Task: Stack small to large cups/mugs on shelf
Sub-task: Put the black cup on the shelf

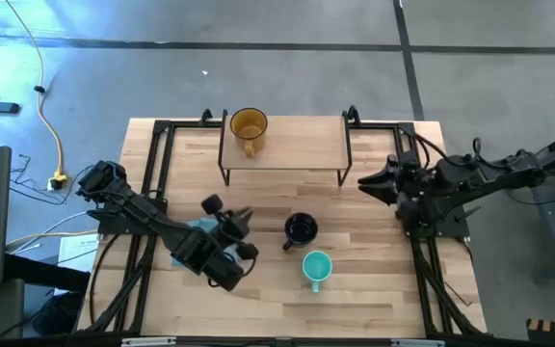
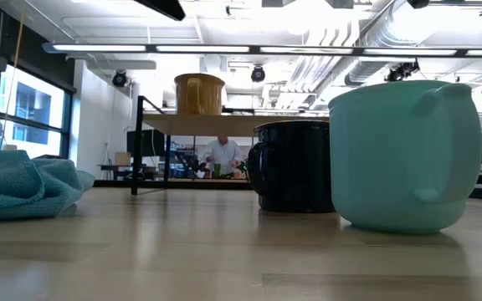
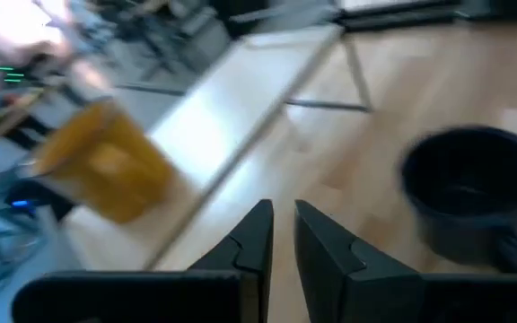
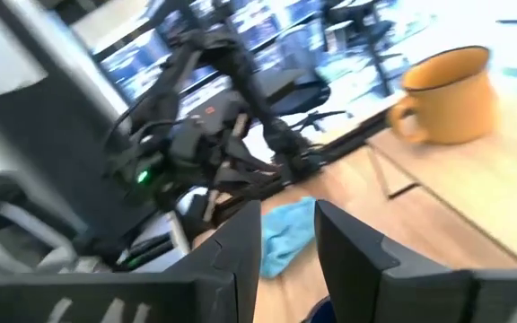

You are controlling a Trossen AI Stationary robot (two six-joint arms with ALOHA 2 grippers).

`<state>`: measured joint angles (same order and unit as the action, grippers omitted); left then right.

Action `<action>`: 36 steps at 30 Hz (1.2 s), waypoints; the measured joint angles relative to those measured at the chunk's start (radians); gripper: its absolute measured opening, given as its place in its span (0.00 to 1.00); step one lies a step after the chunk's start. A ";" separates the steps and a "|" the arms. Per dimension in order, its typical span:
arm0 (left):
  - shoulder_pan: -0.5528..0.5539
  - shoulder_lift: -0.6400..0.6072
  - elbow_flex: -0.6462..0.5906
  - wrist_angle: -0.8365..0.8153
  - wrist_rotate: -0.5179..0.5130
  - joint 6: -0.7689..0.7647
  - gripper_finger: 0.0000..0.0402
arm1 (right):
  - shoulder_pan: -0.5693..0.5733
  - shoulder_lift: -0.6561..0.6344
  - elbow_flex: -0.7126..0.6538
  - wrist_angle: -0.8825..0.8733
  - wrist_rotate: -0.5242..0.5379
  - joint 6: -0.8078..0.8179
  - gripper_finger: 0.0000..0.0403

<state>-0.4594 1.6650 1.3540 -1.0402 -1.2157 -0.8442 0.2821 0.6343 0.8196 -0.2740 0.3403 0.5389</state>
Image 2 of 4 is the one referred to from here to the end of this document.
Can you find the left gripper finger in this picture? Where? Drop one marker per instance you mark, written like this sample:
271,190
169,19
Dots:
163,7

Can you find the yellow enamel mug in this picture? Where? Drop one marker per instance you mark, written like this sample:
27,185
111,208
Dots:
199,96

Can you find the black enamel mug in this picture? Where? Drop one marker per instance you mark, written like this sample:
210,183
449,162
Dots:
291,167

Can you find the mint green mug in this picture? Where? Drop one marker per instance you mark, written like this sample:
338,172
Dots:
375,167

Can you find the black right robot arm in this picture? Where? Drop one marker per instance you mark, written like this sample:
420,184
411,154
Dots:
418,3

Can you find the wooden shelf with black legs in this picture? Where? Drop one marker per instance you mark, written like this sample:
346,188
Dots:
207,124

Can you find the dark monitor behind shelf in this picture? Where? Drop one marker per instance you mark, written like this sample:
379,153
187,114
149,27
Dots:
149,143

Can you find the long ceiling light bar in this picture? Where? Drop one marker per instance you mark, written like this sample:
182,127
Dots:
203,49

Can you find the black ceiling spot lamp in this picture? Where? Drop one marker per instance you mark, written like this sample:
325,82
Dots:
258,74
119,78

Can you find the cardboard box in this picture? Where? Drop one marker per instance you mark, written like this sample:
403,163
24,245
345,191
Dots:
121,159

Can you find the standing person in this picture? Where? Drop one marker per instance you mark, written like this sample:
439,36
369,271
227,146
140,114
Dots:
223,154

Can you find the dark background desk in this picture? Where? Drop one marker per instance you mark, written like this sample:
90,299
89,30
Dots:
113,168

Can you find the green cup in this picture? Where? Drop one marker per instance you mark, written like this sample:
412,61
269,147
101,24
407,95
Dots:
217,169

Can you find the teal microfiber cloth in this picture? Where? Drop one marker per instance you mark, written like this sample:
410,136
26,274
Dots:
15,188

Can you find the black window frame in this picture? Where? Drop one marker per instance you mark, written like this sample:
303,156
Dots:
67,125

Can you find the silver ventilation duct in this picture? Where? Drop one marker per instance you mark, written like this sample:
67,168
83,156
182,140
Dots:
387,37

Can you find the black ceiling camera cluster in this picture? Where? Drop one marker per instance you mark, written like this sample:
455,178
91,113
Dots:
402,71

